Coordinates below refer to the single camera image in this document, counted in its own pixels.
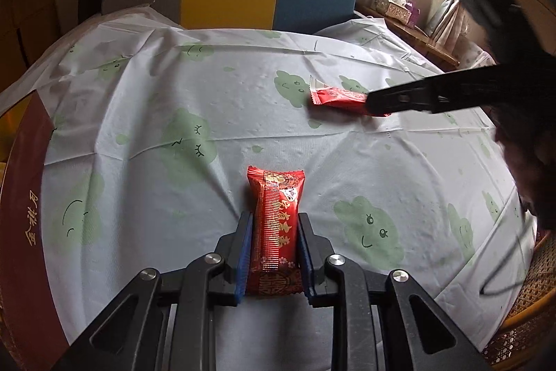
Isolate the small red snack packet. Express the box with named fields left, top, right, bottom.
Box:
left=308, top=76, right=394, bottom=118

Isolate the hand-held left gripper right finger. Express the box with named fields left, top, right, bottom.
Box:
left=297, top=212, right=491, bottom=371

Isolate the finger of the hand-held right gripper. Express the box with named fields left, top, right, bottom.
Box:
left=366, top=64, right=556, bottom=117

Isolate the person's right hand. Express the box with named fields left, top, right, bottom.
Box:
left=495, top=99, right=556, bottom=230

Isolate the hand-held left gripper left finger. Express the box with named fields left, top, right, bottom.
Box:
left=56, top=211, right=255, bottom=371

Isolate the maroon tin box gold inside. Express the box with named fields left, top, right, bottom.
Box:
left=0, top=93, right=66, bottom=371

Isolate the wooden cabinet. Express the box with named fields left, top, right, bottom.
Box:
left=0, top=0, right=88, bottom=98

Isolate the patterned tissue box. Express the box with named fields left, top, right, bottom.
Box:
left=386, top=0, right=413, bottom=24

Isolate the floral curtain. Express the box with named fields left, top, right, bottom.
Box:
left=428, top=0, right=469, bottom=55

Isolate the wooden side table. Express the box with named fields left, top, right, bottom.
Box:
left=355, top=6, right=461, bottom=71

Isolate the long red snack packet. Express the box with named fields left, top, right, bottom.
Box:
left=246, top=165, right=307, bottom=297

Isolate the wicker chair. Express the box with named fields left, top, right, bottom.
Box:
left=482, top=229, right=556, bottom=369

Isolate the white green-print tablecloth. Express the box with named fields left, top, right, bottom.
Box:
left=0, top=3, right=539, bottom=371

